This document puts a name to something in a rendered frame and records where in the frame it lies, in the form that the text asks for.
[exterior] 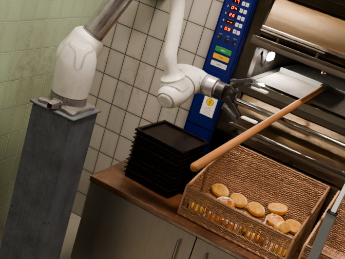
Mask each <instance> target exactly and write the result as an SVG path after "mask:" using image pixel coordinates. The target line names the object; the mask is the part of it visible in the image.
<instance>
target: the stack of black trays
mask: <svg viewBox="0 0 345 259"><path fill-rule="evenodd" d="M135 131H137V132H136V133H134V134H136V136H133V138H135V140H134V141H132V143H134V145H131V147H133V149H131V150H130V151H131V152H132V153H131V154H129V156H131V157H128V158H126V159H127V160H128V161H127V162H125V163H127V164H128V165H127V166H124V167H125V168H126V170H124V172H125V175H126V176H128V177H130V178H132V179H134V180H135V181H137V182H139V183H141V184H143V185H145V186H146V187H148V188H150V189H152V190H154V191H156V192H157V193H159V194H161V195H163V196H165V197H166V198H168V197H171V196H173V195H175V194H177V193H179V192H181V191H183V190H184V189H185V186H186V184H188V183H189V182H190V181H191V180H192V179H193V178H194V177H195V176H197V174H196V172H193V171H191V169H190V165H191V164H192V163H193V162H195V161H196V160H198V159H200V158H202V156H204V155H205V154H204V152H207V151H206V150H204V149H205V147H208V146H207V145H208V144H209V143H210V142H209V141H207V140H205V139H203V138H201V137H199V136H197V135H195V134H193V133H190V132H188V131H186V130H184V129H182V128H180V127H178V126H176V125H174V124H172V123H170V122H168V121H166V120H162V121H159V122H155V123H152V124H148V125H145V126H141V127H137V128H135Z"/></svg>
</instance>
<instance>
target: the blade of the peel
mask: <svg viewBox="0 0 345 259"><path fill-rule="evenodd" d="M280 72H282V73H284V74H287V75H289V76H292V77H294V78H297V79H300V80H302V81H305V82H307V83H310V84H313V85H315V86H318V87H320V85H321V84H323V83H326V84H329V88H328V91H330V92H333V93H335V94H338V95H340V96H343V97H345V83H344V82H342V81H338V80H336V79H333V78H331V77H328V76H326V75H323V74H321V73H318V72H315V71H313V70H310V69H308V68H305V67H303V66H300V65H297V64H295V65H290V66H283V67H281V68H280Z"/></svg>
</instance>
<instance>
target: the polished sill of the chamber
mask: <svg viewBox="0 0 345 259"><path fill-rule="evenodd" d="M254 83H255V84H257V85H260V86H261V89H264V90H266V91H268V92H269V93H268V94H264V93H262V92H259V91H257V90H254V89H252V88H251V86H250V87H247V88H249V89H251V90H254V91H256V92H258V93H261V94H263V95H265V96H268V97H270V98H273V99H275V100H277V101H280V102H282V103H285V104H287V105H290V104H292V103H293V102H295V101H297V100H298V99H300V98H297V97H295V96H292V95H290V94H288V93H285V92H283V91H280V90H278V89H276V88H273V87H271V86H268V85H266V84H263V83H261V82H258V81H256V80H254ZM247 84H250V82H245V83H244V85H247ZM297 109H299V110H301V111H304V112H306V113H308V114H311V115H313V116H316V117H318V118H320V119H323V120H325V121H328V122H331V123H333V124H335V125H338V126H340V127H343V128H345V117H344V116H342V115H339V114H337V113H334V112H332V111H330V110H327V109H325V108H322V107H320V106H317V105H315V104H313V103H310V102H308V101H307V102H306V103H304V104H302V105H301V106H299V107H298V108H297Z"/></svg>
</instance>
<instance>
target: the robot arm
mask: <svg viewBox="0 0 345 259"><path fill-rule="evenodd" d="M132 1H133V0H103V1H102V3H101V4H100V5H99V7H98V8H97V10H96V11H95V12H94V13H93V15H92V16H91V17H90V19H89V20H88V21H87V23H86V24H85V25H84V26H78V27H75V28H74V29H73V30H72V31H71V33H70V34H69V35H68V36H67V37H66V38H65V39H64V40H63V41H62V42H61V43H60V44H59V46H58V48H57V51H56V59H55V60H56V65H55V70H54V75H53V82H52V88H51V92H50V95H47V96H44V97H39V98H38V101H39V102H41V103H44V104H46V105H47V108H48V109H57V110H59V111H61V112H63V113H65V114H67V115H68V116H71V117H75V116H76V115H78V114H81V113H84V112H87V111H90V110H94V109H95V106H94V105H92V104H89V103H87V98H88V94H89V92H90V89H91V86H92V82H93V78H94V74H95V69H96V65H97V58H98V56H99V55H100V53H101V52H102V50H103V41H102V40H103V38H104V37H105V36H106V35H107V33H108V32H109V31H110V30H111V28H112V27H113V26H114V24H115V23H116V22H117V21H118V19H119V18H120V17H121V15H122V14H123V13H124V12H125V10H126V9H127V8H128V6H129V5H130V4H131V3H132ZM184 9H185V0H169V19H168V26H167V34H166V41H165V48H164V59H163V64H164V75H163V76H162V78H161V83H160V88H159V90H158V94H157V100H158V102H159V104H160V105H161V106H162V107H164V108H176V107H178V106H180V105H181V104H183V103H184V102H186V101H187V100H188V99H189V98H190V96H191V95H193V94H196V93H200V94H202V95H205V96H208V97H210V98H213V97H214V98H216V99H219V100H221V101H223V102H224V104H223V106H222V107H221V108H222V109H223V110H225V111H226V112H227V113H228V115H229V116H230V117H231V118H232V119H233V120H234V121H235V122H236V123H239V122H240V121H243V122H246V123H248V122H251V123H253V124H257V123H258V121H256V120H253V119H251V118H249V117H246V116H244V115H243V116H242V115H241V114H240V112H239V110H238V108H237V106H236V104H235V100H236V96H237V95H238V92H237V91H239V90H242V89H245V88H247V87H250V86H251V88H252V89H254V90H257V91H259V92H261V93H264V94H268V93H269V92H268V91H266V90H264V89H261V86H260V85H257V84H255V83H254V78H248V79H230V82H231V83H230V85H229V84H226V83H224V82H222V81H220V79H218V78H216V77H214V76H212V75H209V74H207V73H206V72H205V71H203V70H202V69H200V68H197V67H194V66H191V65H188V64H177V52H178V46H179V40H180V35H181V29H182V24H183V18H184ZM241 82H250V84H247V85H244V86H241V87H239V88H235V87H234V86H233V84H235V83H241ZM227 103H229V104H230V106H231V107H232V109H233V111H234V112H235V114H236V115H235V114H234V113H233V112H232V111H231V110H230V109H229V108H228V106H227Z"/></svg>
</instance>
